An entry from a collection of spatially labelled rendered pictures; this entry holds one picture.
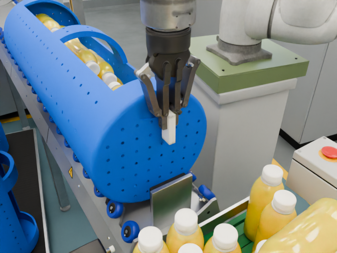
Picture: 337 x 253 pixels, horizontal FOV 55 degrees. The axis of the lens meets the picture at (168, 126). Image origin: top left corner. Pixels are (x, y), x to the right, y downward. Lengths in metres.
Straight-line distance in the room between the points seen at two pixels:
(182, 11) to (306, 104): 1.92
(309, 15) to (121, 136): 0.70
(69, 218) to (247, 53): 1.40
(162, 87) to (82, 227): 1.51
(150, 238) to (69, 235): 1.46
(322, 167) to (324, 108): 1.78
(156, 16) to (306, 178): 0.45
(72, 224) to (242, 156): 1.11
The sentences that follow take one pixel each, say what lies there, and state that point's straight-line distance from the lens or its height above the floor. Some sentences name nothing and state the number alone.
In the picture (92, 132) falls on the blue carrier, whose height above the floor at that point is 1.17.
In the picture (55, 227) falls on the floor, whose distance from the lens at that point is 2.04.
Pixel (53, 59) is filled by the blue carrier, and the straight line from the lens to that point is 0.89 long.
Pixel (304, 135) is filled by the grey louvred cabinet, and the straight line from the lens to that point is 2.51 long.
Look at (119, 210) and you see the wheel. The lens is 0.74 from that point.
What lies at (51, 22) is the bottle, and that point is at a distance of 1.27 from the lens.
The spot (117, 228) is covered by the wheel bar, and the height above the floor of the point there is 0.93.
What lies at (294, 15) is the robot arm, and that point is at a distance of 1.10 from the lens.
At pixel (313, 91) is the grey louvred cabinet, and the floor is 0.51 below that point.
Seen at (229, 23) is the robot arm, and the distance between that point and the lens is 1.17.
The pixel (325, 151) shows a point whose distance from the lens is 0.74.
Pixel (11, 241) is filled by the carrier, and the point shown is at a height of 0.30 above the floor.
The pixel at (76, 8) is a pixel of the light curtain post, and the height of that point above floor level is 1.02.
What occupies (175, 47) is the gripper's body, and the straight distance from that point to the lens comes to 0.53.
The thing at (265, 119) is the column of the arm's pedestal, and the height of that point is 0.84.
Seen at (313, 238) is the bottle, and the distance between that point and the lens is 0.51.
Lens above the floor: 1.53
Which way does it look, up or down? 35 degrees down
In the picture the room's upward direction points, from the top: straight up
